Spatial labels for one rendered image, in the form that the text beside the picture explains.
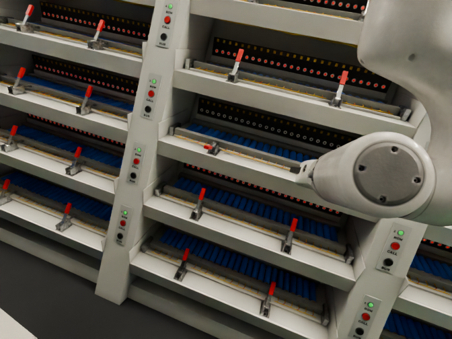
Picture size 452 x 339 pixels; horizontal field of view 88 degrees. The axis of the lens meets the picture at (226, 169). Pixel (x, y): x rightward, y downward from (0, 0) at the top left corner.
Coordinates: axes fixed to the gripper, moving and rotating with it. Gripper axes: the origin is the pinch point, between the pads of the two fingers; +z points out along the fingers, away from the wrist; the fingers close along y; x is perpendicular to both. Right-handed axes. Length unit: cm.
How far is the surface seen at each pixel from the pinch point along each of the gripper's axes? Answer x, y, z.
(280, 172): -0.6, -7.7, 7.5
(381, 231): -7.2, 18.9, 6.2
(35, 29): 22, -98, 8
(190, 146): -0.8, -33.4, 7.2
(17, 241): -52, -90, 17
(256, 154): 2.4, -15.2, 9.3
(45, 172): -22, -79, 9
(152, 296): -51, -34, 17
